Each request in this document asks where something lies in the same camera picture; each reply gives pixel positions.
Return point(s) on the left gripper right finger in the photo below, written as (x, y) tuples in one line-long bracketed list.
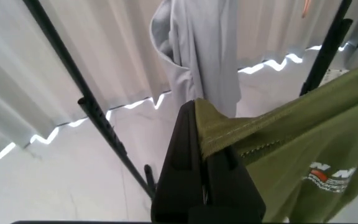
[(232, 189)]

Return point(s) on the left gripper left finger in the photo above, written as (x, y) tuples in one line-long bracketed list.
[(179, 180)]

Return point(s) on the green garment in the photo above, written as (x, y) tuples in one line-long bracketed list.
[(306, 130)]

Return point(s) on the pale grey shorts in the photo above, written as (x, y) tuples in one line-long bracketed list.
[(207, 46)]

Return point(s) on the black clothes rack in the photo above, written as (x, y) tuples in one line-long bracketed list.
[(95, 112)]

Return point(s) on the pink clothes hanger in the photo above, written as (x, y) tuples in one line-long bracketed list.
[(306, 7)]

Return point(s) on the white curtain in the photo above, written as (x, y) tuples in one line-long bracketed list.
[(73, 46)]

